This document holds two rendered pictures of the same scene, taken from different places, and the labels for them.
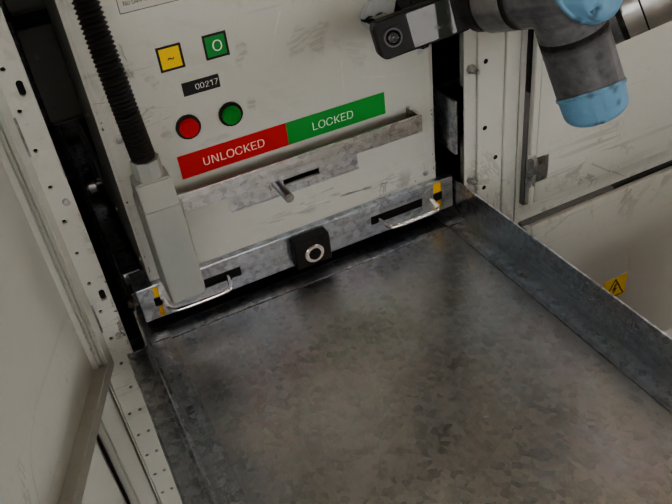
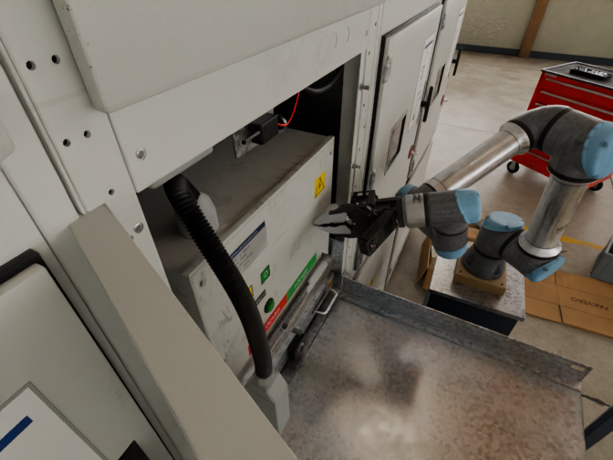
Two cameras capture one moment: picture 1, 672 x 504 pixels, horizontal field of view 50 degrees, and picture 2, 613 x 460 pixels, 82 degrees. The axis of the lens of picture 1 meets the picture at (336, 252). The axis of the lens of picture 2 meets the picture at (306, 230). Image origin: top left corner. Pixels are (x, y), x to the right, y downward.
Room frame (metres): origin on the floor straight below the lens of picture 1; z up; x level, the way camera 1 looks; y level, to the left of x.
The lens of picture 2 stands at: (0.49, 0.37, 1.74)
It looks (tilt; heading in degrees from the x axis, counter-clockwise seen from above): 39 degrees down; 319
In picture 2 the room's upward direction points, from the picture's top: straight up
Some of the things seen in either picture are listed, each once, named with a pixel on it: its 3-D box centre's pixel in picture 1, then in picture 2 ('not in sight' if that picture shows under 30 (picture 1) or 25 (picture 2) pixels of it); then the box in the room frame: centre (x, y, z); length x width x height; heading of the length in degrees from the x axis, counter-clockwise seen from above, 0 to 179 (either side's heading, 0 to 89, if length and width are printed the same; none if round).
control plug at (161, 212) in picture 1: (166, 232); (266, 398); (0.78, 0.21, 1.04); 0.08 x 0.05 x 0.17; 22
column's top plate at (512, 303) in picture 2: not in sight; (477, 275); (0.76, -0.75, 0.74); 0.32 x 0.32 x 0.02; 24
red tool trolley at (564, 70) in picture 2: not in sight; (576, 128); (1.13, -3.21, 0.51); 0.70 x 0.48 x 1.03; 168
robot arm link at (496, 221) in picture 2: not in sight; (500, 233); (0.75, -0.75, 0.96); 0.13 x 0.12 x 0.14; 164
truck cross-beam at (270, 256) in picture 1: (301, 237); (285, 340); (0.94, 0.05, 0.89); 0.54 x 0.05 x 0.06; 112
